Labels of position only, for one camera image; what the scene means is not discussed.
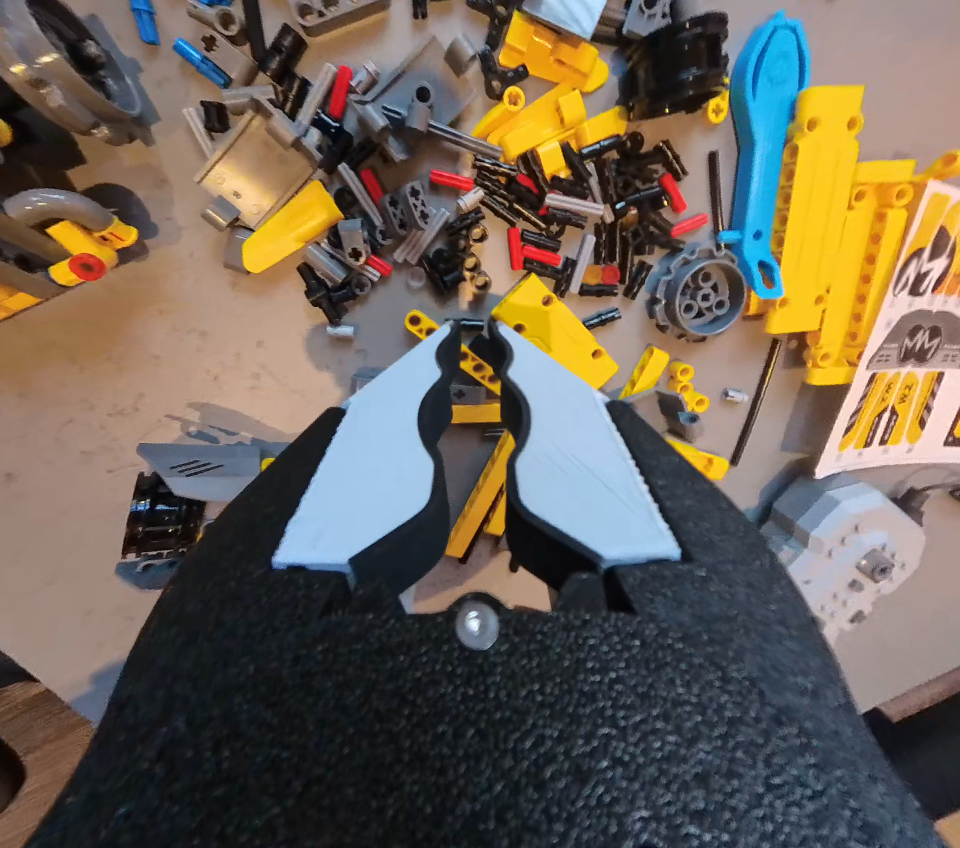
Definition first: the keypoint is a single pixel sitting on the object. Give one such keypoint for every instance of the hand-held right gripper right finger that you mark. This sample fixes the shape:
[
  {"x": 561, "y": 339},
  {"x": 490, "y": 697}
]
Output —
[{"x": 585, "y": 480}]

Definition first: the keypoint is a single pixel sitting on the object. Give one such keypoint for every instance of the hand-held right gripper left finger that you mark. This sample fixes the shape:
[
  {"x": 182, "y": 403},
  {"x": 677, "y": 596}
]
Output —
[{"x": 367, "y": 480}]

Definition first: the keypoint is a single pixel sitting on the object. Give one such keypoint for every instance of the pile of small black pieces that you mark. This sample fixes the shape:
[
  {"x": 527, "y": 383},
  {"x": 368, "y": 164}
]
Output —
[{"x": 337, "y": 0}]

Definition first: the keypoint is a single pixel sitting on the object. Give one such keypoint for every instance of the yellow grey wheel assembly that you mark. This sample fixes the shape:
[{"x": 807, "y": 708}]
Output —
[{"x": 195, "y": 469}]

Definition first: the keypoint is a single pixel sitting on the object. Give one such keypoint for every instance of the grey wheel hub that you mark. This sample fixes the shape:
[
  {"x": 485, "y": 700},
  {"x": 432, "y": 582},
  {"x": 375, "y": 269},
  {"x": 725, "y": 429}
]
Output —
[{"x": 697, "y": 296}]

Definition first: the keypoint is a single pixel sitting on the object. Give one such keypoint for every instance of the grey battery box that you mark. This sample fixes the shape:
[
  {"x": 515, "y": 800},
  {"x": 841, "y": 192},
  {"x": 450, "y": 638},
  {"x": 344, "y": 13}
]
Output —
[{"x": 840, "y": 525}]

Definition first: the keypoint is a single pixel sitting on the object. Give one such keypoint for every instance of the yellow sticker sheet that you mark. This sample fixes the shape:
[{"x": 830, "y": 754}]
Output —
[{"x": 915, "y": 338}]

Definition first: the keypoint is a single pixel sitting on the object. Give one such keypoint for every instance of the blue brick separator tool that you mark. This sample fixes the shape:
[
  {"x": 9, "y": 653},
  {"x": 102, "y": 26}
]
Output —
[{"x": 765, "y": 150}]

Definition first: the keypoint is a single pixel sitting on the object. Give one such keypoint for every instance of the wooden panel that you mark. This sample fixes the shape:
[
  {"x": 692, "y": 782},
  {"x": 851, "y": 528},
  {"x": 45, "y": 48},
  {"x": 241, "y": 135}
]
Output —
[{"x": 37, "y": 735}]

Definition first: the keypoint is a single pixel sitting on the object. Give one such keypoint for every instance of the black wheel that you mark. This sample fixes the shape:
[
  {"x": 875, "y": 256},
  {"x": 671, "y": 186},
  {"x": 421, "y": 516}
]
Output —
[{"x": 675, "y": 67}]

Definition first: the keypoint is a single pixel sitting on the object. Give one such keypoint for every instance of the yellow toy brick car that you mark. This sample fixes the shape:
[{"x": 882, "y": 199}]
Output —
[{"x": 67, "y": 60}]

